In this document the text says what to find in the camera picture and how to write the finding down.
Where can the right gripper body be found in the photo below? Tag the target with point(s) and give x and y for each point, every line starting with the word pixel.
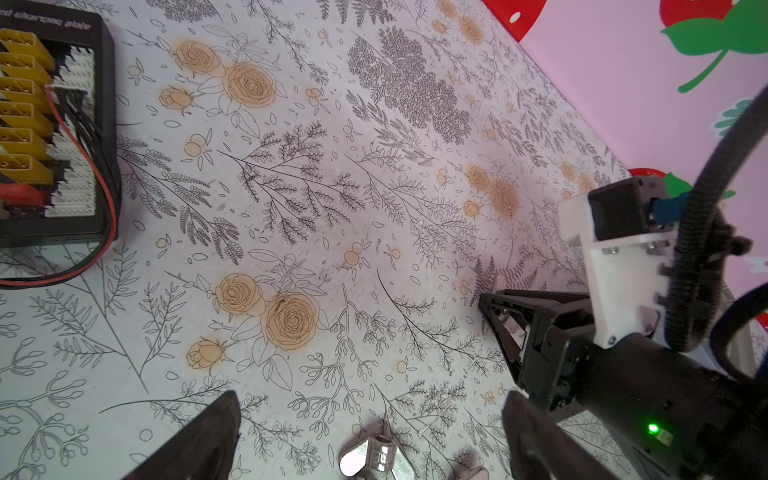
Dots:
pixel 550 341

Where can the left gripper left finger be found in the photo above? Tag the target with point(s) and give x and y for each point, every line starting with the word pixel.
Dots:
pixel 203 449

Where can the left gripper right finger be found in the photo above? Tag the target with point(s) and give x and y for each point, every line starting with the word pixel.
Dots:
pixel 539 449

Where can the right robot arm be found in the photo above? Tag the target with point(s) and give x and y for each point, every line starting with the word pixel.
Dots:
pixel 682 420

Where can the small black framed card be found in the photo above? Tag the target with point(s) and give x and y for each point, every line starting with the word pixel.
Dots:
pixel 60 179

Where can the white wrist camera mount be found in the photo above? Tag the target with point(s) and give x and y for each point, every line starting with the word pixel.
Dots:
pixel 624 251

